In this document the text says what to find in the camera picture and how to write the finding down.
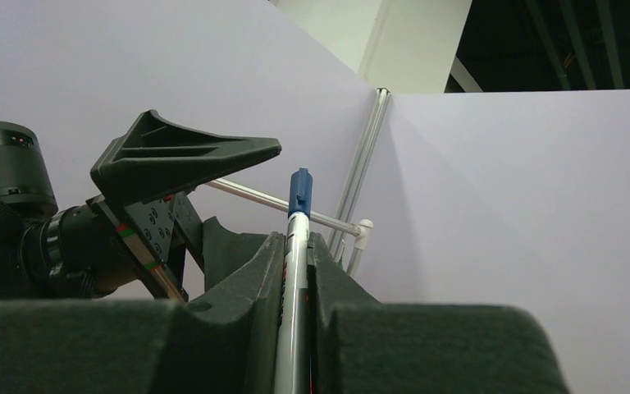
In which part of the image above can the metal clothes rack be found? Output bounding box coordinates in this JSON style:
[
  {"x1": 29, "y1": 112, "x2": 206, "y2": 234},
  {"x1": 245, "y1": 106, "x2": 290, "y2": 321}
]
[{"x1": 203, "y1": 176, "x2": 375, "y2": 278}]

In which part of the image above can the white whiteboard marker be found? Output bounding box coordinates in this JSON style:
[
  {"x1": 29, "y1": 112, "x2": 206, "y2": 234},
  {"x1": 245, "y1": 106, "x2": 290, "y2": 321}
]
[{"x1": 273, "y1": 213, "x2": 310, "y2": 393}]

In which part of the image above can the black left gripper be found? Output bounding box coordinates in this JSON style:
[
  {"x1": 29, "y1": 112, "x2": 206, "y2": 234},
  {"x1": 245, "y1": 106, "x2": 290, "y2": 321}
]
[{"x1": 87, "y1": 110, "x2": 282, "y2": 302}]

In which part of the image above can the blue marker cap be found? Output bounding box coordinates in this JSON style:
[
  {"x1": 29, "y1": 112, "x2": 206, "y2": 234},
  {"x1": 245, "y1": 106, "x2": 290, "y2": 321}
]
[{"x1": 287, "y1": 167, "x2": 313, "y2": 218}]

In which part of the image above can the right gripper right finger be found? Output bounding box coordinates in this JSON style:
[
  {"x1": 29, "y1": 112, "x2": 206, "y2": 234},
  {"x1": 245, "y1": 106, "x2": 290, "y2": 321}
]
[{"x1": 308, "y1": 234, "x2": 569, "y2": 393}]

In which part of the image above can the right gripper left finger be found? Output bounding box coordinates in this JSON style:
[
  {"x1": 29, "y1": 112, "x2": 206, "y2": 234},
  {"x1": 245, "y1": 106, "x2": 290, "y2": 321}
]
[{"x1": 0, "y1": 233, "x2": 285, "y2": 393}]

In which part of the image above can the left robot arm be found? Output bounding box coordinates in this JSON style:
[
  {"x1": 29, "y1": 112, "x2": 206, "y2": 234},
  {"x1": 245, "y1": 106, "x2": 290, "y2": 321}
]
[{"x1": 0, "y1": 110, "x2": 281, "y2": 302}]

